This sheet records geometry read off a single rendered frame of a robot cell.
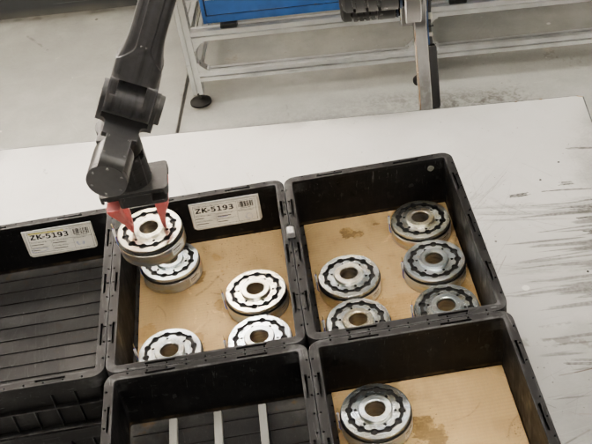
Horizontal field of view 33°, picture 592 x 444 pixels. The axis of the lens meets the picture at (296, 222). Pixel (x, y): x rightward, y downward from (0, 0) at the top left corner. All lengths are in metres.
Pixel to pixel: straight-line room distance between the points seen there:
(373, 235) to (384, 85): 1.97
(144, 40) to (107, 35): 3.04
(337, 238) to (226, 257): 0.20
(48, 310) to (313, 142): 0.76
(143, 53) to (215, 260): 0.54
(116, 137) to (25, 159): 1.05
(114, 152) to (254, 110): 2.32
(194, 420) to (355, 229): 0.48
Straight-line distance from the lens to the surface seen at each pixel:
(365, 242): 1.76
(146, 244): 1.54
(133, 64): 1.36
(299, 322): 1.49
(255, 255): 1.77
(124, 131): 1.40
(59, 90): 4.08
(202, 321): 1.67
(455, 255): 1.68
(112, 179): 1.38
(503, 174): 2.10
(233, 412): 1.53
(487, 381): 1.53
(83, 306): 1.77
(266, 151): 2.24
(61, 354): 1.70
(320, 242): 1.77
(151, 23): 1.33
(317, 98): 3.68
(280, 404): 1.53
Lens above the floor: 1.99
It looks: 40 degrees down
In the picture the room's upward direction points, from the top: 10 degrees counter-clockwise
